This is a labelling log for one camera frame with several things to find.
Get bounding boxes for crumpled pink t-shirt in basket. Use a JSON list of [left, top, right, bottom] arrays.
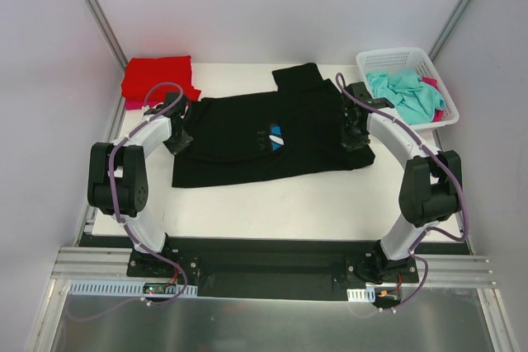
[[422, 77, 446, 122]]

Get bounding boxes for white plastic basket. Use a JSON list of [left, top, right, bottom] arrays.
[[356, 47, 460, 130]]

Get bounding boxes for white cable duct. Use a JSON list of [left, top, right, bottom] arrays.
[[69, 280, 198, 298], [346, 288, 375, 303]]

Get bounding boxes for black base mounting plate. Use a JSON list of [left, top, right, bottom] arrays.
[[126, 237, 418, 301]]

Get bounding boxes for left white cable duct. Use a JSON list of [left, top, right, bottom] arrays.
[[69, 280, 198, 298]]

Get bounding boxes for folded pink t-shirt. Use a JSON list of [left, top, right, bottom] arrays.
[[125, 99, 144, 111]]

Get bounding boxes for black daisy print t-shirt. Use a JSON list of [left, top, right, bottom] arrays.
[[172, 63, 375, 189]]

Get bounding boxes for folded red t-shirt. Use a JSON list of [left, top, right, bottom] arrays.
[[121, 55, 201, 103]]

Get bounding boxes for aluminium front rail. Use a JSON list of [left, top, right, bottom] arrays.
[[51, 247, 499, 289]]

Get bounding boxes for right white cable duct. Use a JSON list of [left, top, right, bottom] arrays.
[[346, 288, 375, 303]]

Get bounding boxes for right aluminium frame post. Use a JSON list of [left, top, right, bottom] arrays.
[[428, 0, 473, 60]]

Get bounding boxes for crumpled teal t-shirt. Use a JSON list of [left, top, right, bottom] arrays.
[[366, 69, 446, 125]]

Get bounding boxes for aluminium frame post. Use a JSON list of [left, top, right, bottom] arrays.
[[84, 0, 128, 69], [428, 0, 473, 60]]

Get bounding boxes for left aluminium frame post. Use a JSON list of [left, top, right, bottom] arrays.
[[84, 0, 128, 69]]

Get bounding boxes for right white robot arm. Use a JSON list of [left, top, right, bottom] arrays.
[[336, 74, 467, 284]]

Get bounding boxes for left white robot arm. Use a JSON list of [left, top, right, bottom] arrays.
[[87, 83, 192, 277]]

